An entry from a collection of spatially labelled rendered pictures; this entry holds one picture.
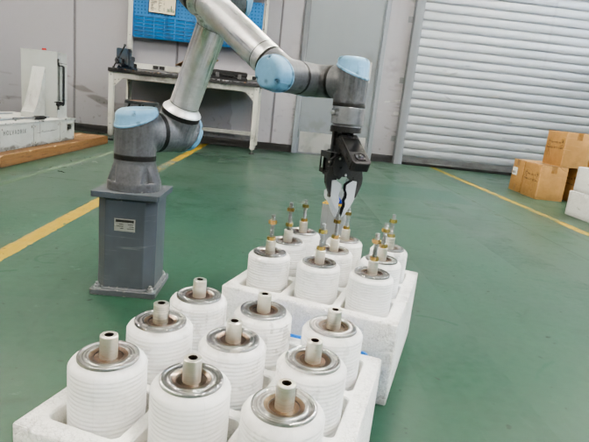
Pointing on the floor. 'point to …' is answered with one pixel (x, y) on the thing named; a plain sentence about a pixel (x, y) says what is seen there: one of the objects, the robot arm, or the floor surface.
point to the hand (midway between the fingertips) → (339, 212)
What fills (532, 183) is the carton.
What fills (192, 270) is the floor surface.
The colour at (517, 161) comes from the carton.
